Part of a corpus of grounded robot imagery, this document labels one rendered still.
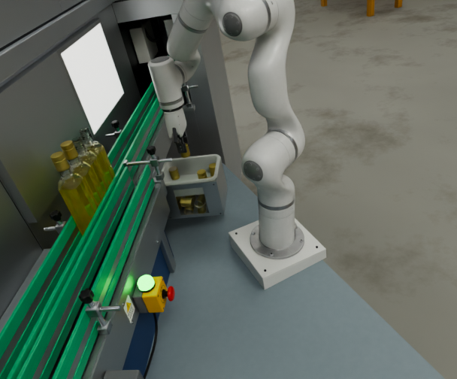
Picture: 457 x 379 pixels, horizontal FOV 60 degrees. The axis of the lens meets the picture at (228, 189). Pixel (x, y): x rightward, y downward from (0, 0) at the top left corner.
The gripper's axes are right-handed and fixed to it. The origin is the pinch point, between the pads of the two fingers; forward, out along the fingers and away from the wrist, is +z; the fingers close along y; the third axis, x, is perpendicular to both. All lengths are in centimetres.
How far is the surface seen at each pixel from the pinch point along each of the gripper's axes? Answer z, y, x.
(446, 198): 110, -94, 133
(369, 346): 35, 59, 57
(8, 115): -33, 34, -33
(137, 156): 2.5, 0.8, -18.1
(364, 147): 111, -167, 93
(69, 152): -20.7, 35.3, -20.1
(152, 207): 5.8, 28.6, -5.8
